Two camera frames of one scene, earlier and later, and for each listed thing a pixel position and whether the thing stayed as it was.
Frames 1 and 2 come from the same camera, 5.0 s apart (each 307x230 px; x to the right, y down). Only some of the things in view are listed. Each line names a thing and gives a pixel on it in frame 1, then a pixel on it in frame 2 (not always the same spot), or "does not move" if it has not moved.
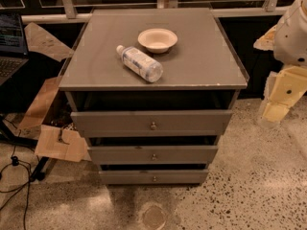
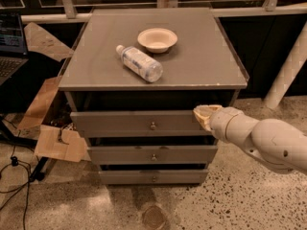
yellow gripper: x=292 y=38 → x=220 y=123
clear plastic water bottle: x=140 y=63 does not move
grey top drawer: x=152 y=124 does not move
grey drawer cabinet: x=153 y=91 does not move
